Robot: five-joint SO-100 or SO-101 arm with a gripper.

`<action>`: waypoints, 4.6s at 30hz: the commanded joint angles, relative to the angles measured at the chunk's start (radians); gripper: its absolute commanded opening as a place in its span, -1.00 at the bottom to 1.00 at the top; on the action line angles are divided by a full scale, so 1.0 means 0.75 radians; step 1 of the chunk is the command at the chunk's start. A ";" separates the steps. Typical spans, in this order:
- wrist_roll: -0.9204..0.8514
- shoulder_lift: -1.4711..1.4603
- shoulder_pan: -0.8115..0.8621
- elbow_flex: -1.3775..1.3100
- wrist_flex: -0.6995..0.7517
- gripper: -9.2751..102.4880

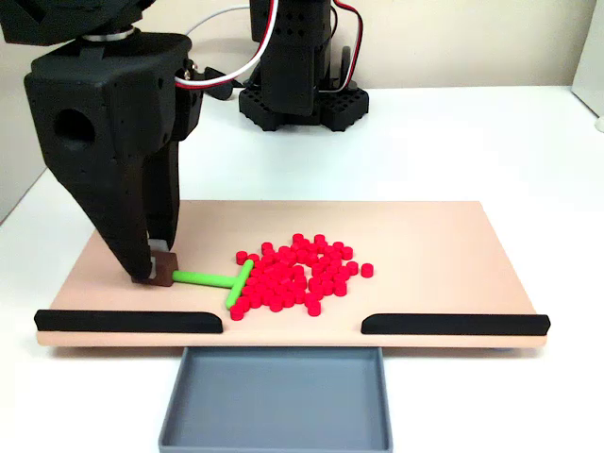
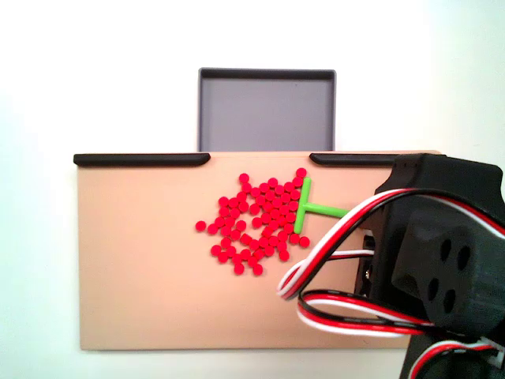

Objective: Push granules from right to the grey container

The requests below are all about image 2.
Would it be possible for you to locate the grey rectangular container tray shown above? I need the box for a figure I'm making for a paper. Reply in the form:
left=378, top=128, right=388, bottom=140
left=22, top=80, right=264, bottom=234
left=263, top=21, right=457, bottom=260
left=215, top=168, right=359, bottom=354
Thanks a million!
left=196, top=66, right=339, bottom=153

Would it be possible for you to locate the black edge rail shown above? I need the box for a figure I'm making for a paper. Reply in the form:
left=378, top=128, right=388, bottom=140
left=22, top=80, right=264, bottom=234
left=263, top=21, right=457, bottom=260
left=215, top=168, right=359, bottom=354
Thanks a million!
left=73, top=152, right=211, bottom=167
left=309, top=152, right=398, bottom=167

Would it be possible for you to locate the red white black servo cable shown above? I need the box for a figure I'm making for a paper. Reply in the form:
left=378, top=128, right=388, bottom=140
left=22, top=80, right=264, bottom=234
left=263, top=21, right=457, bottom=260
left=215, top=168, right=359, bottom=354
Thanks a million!
left=275, top=188, right=505, bottom=302
left=296, top=290, right=437, bottom=339

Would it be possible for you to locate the green T pusher brown block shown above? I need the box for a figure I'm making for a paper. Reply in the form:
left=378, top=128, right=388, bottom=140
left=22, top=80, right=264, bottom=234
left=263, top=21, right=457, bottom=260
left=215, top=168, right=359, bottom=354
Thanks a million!
left=294, top=177, right=352, bottom=235

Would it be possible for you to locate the beige flat pushing board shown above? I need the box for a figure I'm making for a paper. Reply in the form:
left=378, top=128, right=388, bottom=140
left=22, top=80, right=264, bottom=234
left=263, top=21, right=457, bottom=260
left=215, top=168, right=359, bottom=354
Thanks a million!
left=73, top=148, right=443, bottom=351

